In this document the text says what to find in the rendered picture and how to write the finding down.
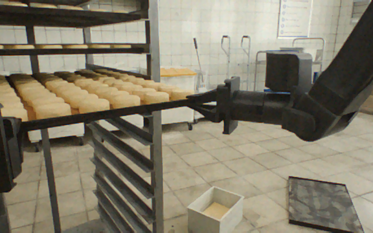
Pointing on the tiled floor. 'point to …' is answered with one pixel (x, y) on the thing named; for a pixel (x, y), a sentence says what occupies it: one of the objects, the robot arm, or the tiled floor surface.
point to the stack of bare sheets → (322, 206)
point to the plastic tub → (215, 211)
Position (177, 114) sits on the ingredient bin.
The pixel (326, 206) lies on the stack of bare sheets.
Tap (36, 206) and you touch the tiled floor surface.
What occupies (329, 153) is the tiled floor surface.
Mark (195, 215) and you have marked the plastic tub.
